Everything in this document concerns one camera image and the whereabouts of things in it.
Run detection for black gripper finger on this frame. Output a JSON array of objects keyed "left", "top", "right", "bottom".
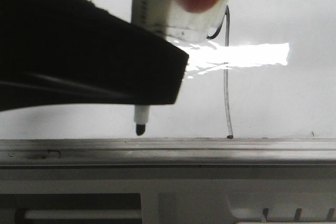
[{"left": 1, "top": 0, "right": 188, "bottom": 111}]

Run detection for white black-tip whiteboard marker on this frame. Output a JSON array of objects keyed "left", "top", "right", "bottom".
[{"left": 130, "top": 0, "right": 171, "bottom": 136}]

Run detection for white whiteboard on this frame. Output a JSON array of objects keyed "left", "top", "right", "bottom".
[{"left": 1, "top": 0, "right": 335, "bottom": 139}]

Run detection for grey plastic housing below board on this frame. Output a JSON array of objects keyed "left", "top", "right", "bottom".
[{"left": 1, "top": 165, "right": 335, "bottom": 223}]

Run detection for grey aluminium whiteboard frame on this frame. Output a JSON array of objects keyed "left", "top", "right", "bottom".
[{"left": 1, "top": 138, "right": 335, "bottom": 167}]

